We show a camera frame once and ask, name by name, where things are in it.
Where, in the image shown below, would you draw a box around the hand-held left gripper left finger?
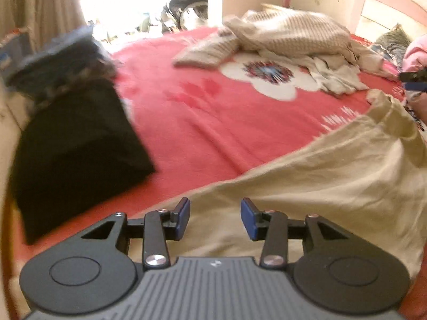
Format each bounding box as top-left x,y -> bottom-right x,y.
80,197 -> 191,271

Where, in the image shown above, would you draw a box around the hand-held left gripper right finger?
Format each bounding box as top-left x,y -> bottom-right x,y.
240,197 -> 347,270

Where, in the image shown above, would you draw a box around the khaki pants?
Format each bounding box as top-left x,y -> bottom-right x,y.
130,88 -> 427,281

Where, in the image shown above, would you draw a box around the stack of folded clothes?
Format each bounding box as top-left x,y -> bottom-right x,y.
7,25 -> 117,107

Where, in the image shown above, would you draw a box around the pink cloth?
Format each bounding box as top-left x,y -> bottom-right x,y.
402,33 -> 427,74

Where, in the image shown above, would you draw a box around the grey patterned pillow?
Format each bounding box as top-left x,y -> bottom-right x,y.
372,23 -> 412,69

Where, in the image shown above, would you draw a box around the cream garment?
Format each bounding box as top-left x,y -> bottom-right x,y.
347,38 -> 399,81

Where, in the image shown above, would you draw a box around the pink headboard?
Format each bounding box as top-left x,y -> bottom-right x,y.
350,0 -> 427,45

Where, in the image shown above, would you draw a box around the light grey garment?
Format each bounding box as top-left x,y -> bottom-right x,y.
258,48 -> 369,95

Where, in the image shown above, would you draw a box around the red floral blanket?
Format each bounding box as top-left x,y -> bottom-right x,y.
10,25 -> 427,320

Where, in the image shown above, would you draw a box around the black folded garment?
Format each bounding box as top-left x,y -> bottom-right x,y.
10,78 -> 157,245

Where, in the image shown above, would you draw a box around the checkered knit sweater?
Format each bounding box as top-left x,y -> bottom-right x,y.
173,8 -> 354,70

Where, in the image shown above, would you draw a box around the black wheelchair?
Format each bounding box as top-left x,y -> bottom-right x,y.
163,0 -> 209,34

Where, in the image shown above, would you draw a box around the beige curtain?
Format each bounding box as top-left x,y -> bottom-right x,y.
0,0 -> 85,41

